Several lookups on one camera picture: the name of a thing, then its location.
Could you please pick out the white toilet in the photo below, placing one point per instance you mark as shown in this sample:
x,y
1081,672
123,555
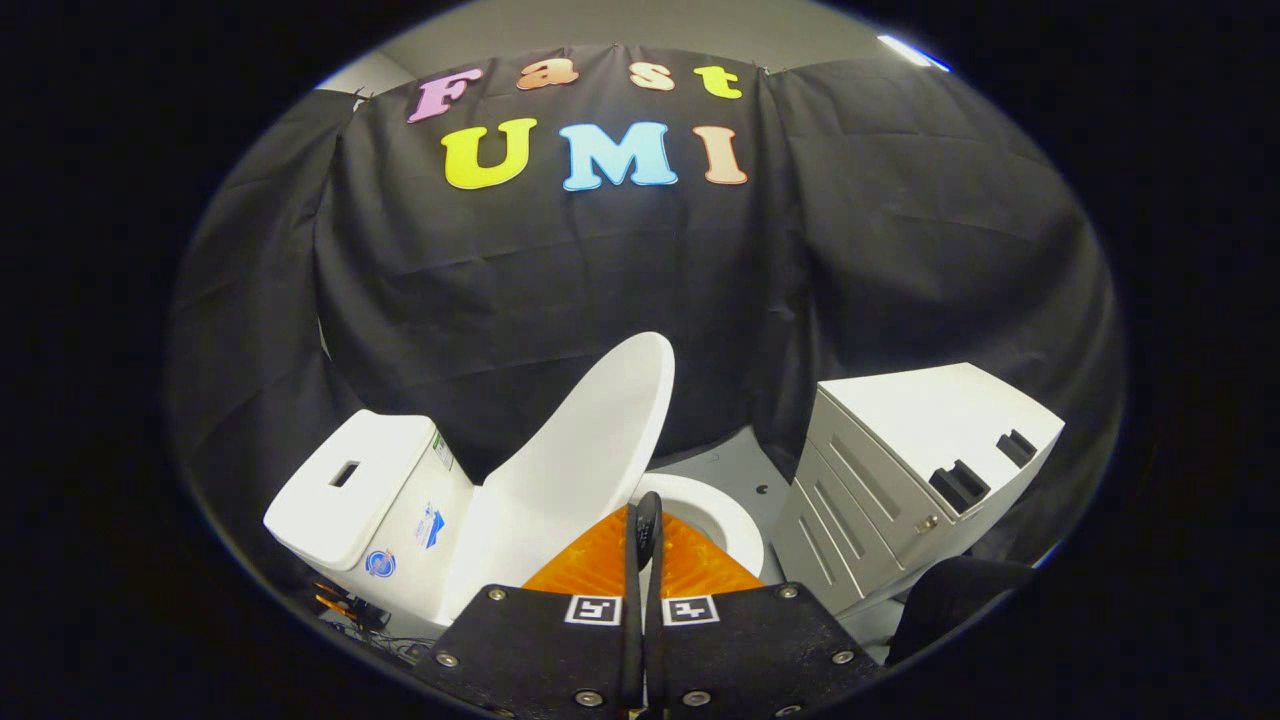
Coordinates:
x,y
340,500

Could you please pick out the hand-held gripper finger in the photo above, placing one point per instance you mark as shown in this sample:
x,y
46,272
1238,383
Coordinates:
x,y
652,640
632,620

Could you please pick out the white drawer cabinet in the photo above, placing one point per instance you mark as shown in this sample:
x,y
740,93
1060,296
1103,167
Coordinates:
x,y
930,410

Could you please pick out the rectangular ceiling light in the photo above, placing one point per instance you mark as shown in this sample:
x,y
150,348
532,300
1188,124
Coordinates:
x,y
905,48

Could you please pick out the white toilet lid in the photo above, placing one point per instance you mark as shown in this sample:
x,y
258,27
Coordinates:
x,y
590,440

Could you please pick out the black backdrop cloth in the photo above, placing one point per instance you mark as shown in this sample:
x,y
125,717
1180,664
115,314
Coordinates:
x,y
560,270

